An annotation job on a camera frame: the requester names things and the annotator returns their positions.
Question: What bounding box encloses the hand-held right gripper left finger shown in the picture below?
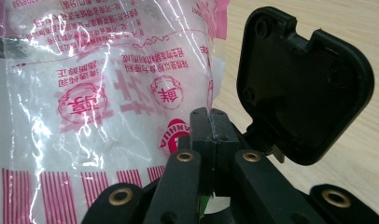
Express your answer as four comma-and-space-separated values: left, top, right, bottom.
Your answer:
144, 106, 217, 224

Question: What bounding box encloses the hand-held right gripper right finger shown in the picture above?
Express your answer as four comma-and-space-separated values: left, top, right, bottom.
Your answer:
210, 109, 322, 224

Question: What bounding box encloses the pink and white plastic bag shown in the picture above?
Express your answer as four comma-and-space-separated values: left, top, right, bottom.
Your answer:
0, 0, 232, 224

